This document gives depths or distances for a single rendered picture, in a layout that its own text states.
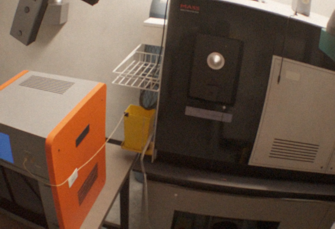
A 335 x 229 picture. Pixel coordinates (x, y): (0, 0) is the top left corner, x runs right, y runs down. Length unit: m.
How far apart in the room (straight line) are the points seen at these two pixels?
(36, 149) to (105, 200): 0.48
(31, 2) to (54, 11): 2.32
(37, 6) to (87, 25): 2.35
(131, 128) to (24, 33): 1.19
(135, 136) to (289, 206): 0.76
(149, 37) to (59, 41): 1.31
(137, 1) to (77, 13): 0.51
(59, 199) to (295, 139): 0.94
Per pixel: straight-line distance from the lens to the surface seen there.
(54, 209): 1.00
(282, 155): 1.41
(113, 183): 1.37
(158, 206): 1.52
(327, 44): 0.84
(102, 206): 1.25
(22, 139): 0.89
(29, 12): 0.27
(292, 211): 1.54
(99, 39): 2.59
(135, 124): 1.42
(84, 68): 2.71
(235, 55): 1.25
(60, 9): 2.56
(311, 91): 1.31
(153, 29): 1.57
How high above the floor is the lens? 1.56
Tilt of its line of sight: 24 degrees down
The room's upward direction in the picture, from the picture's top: 7 degrees clockwise
